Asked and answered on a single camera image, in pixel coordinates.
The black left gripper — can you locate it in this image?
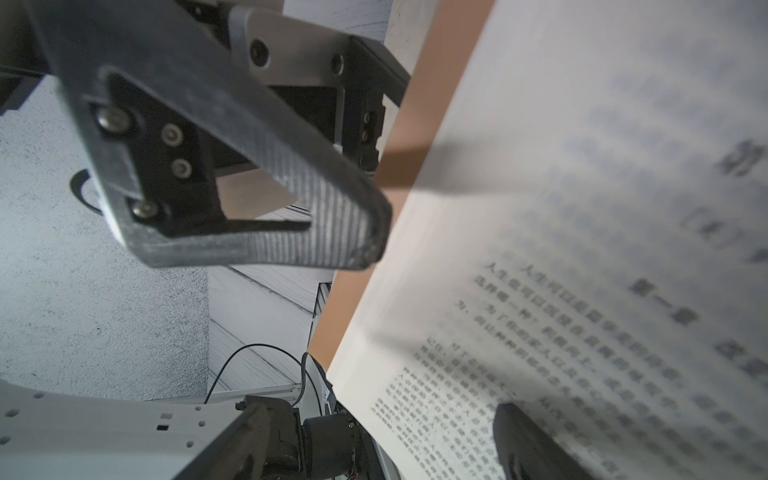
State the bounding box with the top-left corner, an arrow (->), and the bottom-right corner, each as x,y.
23,1 -> 410,270

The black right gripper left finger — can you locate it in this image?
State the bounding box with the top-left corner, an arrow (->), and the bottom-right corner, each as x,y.
174,400 -> 282,480

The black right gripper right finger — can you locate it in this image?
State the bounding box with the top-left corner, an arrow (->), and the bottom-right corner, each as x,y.
493,403 -> 593,480

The brown paperback book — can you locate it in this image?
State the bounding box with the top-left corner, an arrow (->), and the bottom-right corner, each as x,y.
328,1 -> 767,479

